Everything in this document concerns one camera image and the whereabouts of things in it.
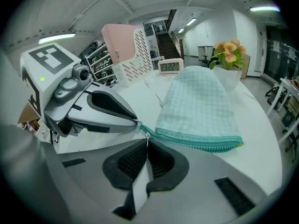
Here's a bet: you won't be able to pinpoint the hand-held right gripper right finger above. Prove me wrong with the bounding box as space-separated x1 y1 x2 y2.
133 139 269 224

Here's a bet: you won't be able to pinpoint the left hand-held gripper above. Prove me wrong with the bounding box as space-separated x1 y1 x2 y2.
20 43 142 139

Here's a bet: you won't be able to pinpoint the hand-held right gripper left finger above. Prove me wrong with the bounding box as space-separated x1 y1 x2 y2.
57 138 150 221

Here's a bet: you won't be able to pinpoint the mint green zipper pouch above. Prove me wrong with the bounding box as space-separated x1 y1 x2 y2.
139 65 244 154

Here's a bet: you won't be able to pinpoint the white shelving rack with helmets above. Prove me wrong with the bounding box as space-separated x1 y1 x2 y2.
80 41 119 88

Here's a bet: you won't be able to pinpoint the white perforated file holder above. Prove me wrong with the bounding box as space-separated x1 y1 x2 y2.
111 28 155 88

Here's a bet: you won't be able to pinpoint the pink file box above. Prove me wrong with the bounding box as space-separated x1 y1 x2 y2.
100 24 141 65

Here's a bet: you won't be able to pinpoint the white digital clock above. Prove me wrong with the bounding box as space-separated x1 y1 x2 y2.
158 58 185 75

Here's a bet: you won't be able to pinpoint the brown staircase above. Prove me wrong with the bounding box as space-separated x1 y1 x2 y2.
157 33 182 60

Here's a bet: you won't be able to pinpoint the black bag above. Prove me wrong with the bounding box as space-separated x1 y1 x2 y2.
265 83 288 111

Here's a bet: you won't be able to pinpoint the wooden cabinet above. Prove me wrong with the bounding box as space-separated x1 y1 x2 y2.
240 53 252 79

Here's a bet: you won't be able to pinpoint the white desk with clutter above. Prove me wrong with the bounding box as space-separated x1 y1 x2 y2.
266 77 299 145

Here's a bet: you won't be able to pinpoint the orange flowers in white pot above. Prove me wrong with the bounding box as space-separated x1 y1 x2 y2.
208 39 247 92

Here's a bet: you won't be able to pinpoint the dark glass door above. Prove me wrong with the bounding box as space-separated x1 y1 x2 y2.
264 24 299 84

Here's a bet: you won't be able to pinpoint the grey fisheye camera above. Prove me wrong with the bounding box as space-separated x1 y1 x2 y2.
54 63 93 105

